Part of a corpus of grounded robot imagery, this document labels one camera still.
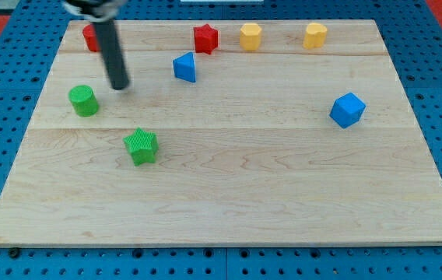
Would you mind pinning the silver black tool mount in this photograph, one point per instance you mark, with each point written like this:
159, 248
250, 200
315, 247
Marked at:
94, 10

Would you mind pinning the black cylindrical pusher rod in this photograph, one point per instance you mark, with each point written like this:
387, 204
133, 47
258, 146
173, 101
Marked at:
111, 53

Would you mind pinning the red circle block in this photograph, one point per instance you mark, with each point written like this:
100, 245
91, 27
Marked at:
89, 35

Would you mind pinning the green circle block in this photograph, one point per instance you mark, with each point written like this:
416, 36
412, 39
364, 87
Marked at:
83, 100

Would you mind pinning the green star block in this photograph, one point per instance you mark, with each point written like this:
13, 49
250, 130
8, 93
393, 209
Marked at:
142, 146

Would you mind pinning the red star block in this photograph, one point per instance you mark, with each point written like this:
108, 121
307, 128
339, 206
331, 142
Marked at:
206, 39

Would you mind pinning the blue triangle block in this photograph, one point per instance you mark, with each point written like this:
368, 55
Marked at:
184, 67

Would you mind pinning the yellow hexagon block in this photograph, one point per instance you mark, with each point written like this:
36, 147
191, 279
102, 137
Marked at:
250, 36

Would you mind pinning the light wooden board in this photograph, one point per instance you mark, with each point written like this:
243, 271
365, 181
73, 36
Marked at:
248, 154

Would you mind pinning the yellow heart block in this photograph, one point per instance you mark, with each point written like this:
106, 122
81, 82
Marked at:
315, 35

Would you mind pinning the blue cube block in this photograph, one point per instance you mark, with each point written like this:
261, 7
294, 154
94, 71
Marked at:
347, 110

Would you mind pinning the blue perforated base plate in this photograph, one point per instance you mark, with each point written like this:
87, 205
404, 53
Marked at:
412, 31

